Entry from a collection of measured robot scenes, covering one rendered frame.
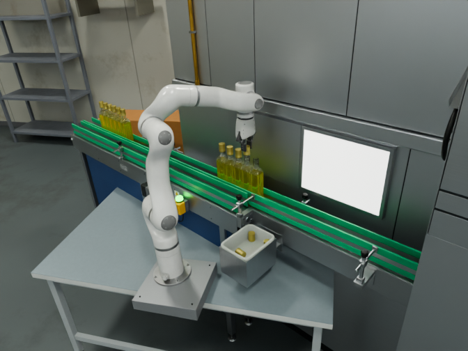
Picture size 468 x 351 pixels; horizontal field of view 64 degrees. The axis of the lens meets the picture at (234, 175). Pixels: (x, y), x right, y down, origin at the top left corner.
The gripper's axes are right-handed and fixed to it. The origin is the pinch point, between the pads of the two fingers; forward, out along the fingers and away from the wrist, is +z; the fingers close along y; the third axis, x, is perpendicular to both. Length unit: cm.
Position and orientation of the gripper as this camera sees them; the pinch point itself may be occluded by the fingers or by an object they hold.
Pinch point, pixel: (246, 145)
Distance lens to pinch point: 185.0
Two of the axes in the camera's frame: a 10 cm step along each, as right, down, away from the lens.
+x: 7.3, 3.0, -6.1
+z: 0.4, 8.7, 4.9
